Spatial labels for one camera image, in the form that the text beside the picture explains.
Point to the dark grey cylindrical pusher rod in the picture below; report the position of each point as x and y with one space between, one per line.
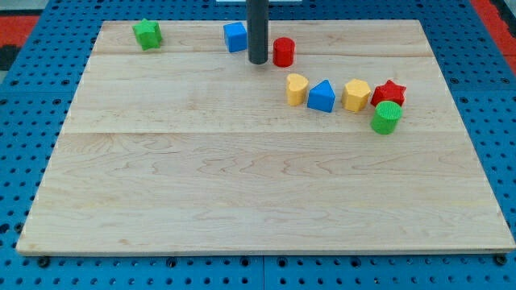
257 25

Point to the red cylinder block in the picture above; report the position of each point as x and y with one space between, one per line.
283 52

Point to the blue cube block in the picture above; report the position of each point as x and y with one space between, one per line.
235 37

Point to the yellow heart block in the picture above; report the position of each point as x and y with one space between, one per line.
296 89

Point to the blue triangular prism block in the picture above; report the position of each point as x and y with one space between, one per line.
321 97

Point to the green star block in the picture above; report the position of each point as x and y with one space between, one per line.
147 34

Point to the yellow hexagon block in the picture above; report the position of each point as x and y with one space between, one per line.
355 95

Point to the red star block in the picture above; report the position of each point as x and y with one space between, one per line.
389 91

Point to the light wooden board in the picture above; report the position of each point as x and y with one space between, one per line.
189 149

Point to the green cylinder block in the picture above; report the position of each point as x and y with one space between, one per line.
386 117

